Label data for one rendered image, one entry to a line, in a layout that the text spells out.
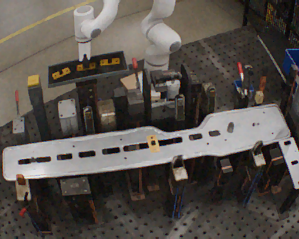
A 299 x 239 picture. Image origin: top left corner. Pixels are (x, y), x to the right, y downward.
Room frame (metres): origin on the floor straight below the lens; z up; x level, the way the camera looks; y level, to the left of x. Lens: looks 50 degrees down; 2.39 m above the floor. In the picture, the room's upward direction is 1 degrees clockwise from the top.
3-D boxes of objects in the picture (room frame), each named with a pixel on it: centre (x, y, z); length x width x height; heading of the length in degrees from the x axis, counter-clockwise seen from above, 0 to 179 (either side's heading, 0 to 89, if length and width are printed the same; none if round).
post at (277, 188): (1.00, -0.67, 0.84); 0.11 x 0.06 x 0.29; 13
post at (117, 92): (1.24, 0.12, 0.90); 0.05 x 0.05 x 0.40; 13
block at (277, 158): (0.99, -0.59, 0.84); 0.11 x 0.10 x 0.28; 13
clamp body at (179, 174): (0.90, -0.12, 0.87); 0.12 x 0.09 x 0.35; 13
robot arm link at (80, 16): (1.33, 0.28, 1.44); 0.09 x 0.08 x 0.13; 35
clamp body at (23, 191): (0.74, 0.51, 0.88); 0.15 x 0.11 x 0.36; 13
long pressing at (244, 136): (1.04, 0.00, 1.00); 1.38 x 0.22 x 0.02; 103
